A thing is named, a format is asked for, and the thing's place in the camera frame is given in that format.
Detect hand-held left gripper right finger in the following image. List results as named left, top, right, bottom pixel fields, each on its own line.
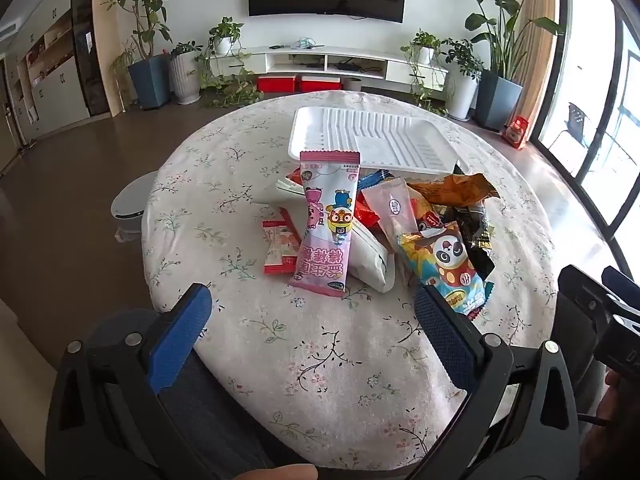
left=400, top=285, right=583, bottom=480

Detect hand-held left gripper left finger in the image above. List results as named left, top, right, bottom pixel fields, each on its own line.
left=45, top=282, right=281, bottom=480

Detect panda print snack packet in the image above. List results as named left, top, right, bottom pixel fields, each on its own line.
left=397, top=222, right=496, bottom=322

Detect black snack packet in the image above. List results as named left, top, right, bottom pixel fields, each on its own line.
left=450, top=200, right=497, bottom=283

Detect small red face-print packet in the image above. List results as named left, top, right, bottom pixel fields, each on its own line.
left=414, top=208, right=445, bottom=235

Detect red and white snack packet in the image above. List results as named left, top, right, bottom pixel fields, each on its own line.
left=262, top=207, right=303, bottom=277

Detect small pale pink snack packet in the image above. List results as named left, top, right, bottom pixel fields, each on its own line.
left=361, top=179, right=420, bottom=247

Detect large red snack packet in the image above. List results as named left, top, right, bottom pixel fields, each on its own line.
left=356, top=192, right=382, bottom=228

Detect orange snack packet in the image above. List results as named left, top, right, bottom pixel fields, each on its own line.
left=406, top=172, right=502, bottom=209

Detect pink cartoon snack packet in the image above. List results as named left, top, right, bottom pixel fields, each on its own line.
left=287, top=150, right=362, bottom=299

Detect blue chips packet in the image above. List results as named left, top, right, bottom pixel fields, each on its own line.
left=357, top=169, right=403, bottom=192

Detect white ribbed plastic tray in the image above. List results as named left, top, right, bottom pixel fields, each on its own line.
left=288, top=106, right=460, bottom=176

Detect person's right hand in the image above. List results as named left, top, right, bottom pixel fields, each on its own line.
left=600, top=367, right=640, bottom=430

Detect person's left hand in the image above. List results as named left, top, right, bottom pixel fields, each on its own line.
left=234, top=462, right=319, bottom=480

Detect round floral tablecloth table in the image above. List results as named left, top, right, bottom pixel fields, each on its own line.
left=140, top=91, right=566, bottom=480

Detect black balcony chair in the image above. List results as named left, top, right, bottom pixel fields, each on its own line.
left=547, top=102, right=593, bottom=151

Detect glass sliding door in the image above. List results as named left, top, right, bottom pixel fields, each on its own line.
left=530, top=0, right=640, bottom=281

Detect red paper bag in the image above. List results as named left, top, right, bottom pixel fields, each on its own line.
left=501, top=115, right=531, bottom=151

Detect broad-leaf plant in grey-blue pot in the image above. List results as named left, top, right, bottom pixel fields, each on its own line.
left=440, top=0, right=566, bottom=132

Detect bushy plant in tall white pot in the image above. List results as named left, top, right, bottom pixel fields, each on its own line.
left=440, top=37, right=483, bottom=122

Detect leafy tree in blue pot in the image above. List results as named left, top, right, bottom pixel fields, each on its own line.
left=102, top=0, right=173, bottom=111

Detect plant in white ribbed pot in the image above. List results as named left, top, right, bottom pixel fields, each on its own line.
left=169, top=40, right=203, bottom=106

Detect red storage box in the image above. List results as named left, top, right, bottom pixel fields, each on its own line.
left=299, top=76, right=343, bottom=93

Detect trailing pothos in white pot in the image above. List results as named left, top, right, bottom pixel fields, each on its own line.
left=197, top=16, right=266, bottom=108
left=400, top=30, right=451, bottom=116

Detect white television cabinet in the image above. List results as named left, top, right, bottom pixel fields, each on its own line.
left=207, top=45, right=448, bottom=92

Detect beige curtain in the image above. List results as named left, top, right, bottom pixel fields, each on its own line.
left=520, top=0, right=561, bottom=116

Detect white wall cupboard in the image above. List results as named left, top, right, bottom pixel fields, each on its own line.
left=0, top=10, right=91, bottom=146

